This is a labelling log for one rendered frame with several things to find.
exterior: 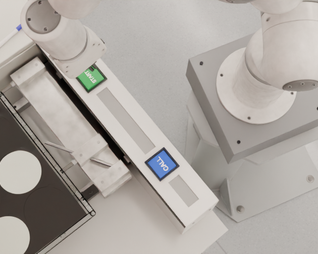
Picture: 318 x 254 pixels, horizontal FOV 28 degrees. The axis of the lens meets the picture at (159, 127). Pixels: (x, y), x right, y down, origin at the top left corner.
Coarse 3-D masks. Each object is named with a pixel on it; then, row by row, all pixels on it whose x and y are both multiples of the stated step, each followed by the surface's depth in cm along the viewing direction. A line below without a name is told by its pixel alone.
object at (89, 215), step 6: (84, 216) 142; (90, 216) 142; (78, 222) 141; (84, 222) 141; (72, 228) 141; (78, 228) 141; (54, 240) 140; (60, 240) 140; (48, 246) 139; (54, 246) 140; (42, 252) 139
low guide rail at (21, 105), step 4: (20, 100) 154; (24, 100) 154; (12, 104) 154; (16, 104) 154; (20, 104) 154; (24, 104) 154; (28, 104) 155; (16, 108) 153; (20, 108) 154; (24, 108) 156; (20, 112) 156; (12, 116) 154
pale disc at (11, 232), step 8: (8, 216) 141; (0, 224) 141; (8, 224) 141; (16, 224) 141; (24, 224) 141; (0, 232) 140; (8, 232) 140; (16, 232) 140; (24, 232) 140; (0, 240) 140; (8, 240) 140; (16, 240) 140; (24, 240) 140; (0, 248) 139; (8, 248) 139; (16, 248) 139; (24, 248) 139
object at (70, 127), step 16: (48, 80) 153; (32, 96) 151; (48, 96) 151; (64, 96) 152; (48, 112) 150; (64, 112) 150; (80, 112) 151; (64, 128) 149; (80, 128) 149; (64, 144) 148; (80, 144) 148; (112, 160) 148; (96, 176) 146; (128, 176) 147; (112, 192) 147
